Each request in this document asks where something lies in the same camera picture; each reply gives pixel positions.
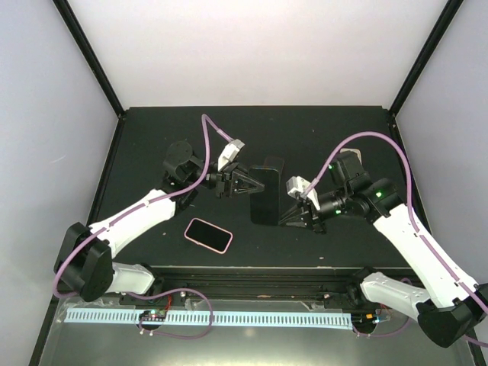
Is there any phone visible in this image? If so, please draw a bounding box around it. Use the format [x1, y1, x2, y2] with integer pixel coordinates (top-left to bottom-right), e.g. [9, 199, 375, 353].
[249, 165, 281, 226]
[184, 218, 233, 255]

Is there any black phone case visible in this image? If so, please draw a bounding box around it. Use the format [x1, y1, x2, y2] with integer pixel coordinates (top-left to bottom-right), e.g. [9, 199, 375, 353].
[263, 156, 284, 177]

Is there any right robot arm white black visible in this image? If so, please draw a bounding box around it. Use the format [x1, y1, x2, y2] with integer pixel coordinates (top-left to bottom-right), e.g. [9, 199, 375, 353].
[280, 151, 487, 348]

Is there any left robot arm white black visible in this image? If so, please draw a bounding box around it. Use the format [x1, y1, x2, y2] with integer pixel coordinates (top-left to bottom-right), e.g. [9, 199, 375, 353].
[54, 140, 265, 304]

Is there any phone in pink case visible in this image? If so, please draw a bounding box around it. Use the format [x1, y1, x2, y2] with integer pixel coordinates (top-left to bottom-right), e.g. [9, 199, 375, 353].
[184, 218, 233, 255]

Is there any right small circuit board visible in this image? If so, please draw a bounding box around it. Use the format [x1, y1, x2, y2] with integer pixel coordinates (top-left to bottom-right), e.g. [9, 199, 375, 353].
[351, 313, 381, 324]

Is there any small circuit board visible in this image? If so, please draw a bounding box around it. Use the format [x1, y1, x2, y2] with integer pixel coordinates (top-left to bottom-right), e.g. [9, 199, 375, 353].
[139, 310, 166, 322]
[351, 313, 381, 324]

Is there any left small circuit board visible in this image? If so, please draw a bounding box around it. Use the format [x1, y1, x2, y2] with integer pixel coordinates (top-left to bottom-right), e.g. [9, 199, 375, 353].
[139, 310, 166, 322]

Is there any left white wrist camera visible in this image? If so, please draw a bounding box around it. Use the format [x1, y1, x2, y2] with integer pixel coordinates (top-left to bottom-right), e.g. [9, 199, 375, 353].
[217, 139, 245, 172]

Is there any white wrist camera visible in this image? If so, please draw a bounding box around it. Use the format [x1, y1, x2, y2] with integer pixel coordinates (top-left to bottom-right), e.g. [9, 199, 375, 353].
[286, 176, 320, 210]
[217, 139, 245, 172]

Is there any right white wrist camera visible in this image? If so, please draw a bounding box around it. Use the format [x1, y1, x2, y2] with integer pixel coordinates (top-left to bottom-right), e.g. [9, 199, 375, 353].
[286, 176, 320, 210]

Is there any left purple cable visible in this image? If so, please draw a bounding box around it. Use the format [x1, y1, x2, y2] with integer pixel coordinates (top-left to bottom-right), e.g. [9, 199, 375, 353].
[53, 113, 237, 298]

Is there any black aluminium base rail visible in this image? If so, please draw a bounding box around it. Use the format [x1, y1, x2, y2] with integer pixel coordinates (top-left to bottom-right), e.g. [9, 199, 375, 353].
[141, 265, 379, 308]

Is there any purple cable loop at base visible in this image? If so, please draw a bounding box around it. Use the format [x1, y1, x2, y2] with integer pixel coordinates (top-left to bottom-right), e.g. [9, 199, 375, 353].
[125, 288, 214, 341]

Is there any light blue slotted cable duct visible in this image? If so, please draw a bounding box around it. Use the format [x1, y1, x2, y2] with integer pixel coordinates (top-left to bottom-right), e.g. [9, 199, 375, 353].
[64, 308, 353, 330]

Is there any left black frame post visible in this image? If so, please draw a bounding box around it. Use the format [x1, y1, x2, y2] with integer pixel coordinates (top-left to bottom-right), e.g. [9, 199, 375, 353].
[53, 0, 125, 118]

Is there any black frame post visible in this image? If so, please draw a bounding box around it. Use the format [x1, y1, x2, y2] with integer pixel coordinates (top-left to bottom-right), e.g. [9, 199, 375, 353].
[389, 0, 464, 117]
[53, 0, 125, 118]

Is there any right black frame post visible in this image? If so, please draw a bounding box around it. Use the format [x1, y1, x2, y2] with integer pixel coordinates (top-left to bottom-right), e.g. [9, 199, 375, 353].
[389, 0, 464, 117]

